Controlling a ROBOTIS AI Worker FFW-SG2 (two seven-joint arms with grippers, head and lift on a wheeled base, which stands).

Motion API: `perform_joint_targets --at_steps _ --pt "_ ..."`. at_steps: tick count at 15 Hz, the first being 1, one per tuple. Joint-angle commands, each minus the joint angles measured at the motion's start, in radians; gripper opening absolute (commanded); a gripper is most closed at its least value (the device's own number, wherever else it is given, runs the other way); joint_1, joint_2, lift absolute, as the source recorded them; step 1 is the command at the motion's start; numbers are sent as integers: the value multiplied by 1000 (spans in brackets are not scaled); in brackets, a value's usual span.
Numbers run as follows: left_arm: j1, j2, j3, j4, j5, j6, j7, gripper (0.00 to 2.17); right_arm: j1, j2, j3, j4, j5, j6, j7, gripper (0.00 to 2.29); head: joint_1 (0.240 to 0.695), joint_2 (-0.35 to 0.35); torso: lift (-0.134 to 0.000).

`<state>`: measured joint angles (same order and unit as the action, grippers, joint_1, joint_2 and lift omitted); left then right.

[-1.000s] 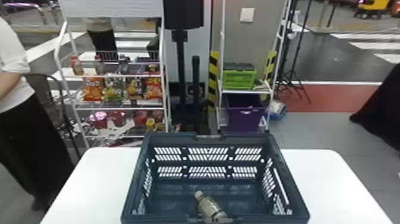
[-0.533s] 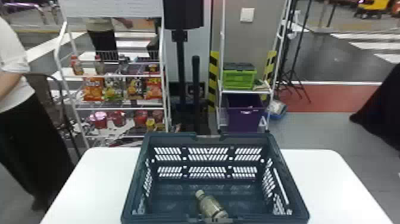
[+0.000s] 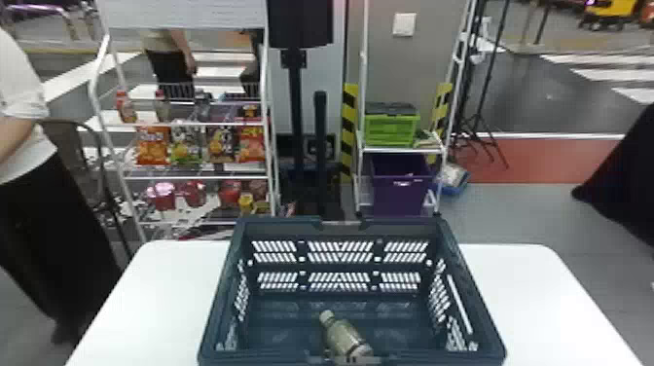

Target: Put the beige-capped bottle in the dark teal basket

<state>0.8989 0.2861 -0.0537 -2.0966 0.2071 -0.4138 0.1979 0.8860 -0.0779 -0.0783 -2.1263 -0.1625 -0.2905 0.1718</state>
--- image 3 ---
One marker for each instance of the white shelf trolley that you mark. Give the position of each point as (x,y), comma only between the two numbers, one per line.
(362,102)

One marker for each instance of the red snack packet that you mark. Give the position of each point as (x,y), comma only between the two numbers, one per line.
(251,145)

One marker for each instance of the yellow black striped post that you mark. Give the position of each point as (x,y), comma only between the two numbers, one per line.
(441,107)
(349,128)

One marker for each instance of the person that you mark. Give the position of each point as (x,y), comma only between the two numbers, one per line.
(30,219)
(171,64)

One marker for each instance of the green crate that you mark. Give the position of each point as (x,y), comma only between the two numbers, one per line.
(391,128)

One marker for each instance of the small blue basket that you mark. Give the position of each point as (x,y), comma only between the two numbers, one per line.
(454,179)

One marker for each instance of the grey bottle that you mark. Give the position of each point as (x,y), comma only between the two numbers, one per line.
(343,337)

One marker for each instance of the green snack packet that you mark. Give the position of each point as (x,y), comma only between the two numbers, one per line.
(185,150)

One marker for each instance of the red bottle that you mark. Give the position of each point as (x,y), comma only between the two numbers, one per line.
(125,108)

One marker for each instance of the black tripod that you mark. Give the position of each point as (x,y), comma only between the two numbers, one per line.
(475,102)

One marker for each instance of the yellow can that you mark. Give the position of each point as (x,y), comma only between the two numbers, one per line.
(246,203)

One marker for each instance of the red noodle cup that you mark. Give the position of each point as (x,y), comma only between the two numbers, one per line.
(230,193)
(194,194)

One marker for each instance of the orange snack packet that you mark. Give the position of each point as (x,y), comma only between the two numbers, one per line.
(152,145)

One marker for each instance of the black snack packet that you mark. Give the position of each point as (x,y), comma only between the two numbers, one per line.
(221,145)

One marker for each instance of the pink noodle cup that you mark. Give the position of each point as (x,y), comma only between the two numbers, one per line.
(164,197)

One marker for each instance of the purple crate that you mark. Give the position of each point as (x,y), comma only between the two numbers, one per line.
(401,184)

